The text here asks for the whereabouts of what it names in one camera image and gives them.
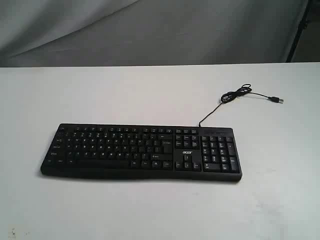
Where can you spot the black Acer keyboard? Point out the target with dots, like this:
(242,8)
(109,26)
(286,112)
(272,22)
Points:
(106,151)

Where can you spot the grey backdrop cloth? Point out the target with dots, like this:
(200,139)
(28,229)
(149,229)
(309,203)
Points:
(93,33)

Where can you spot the black tripod stand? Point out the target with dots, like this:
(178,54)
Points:
(306,44)

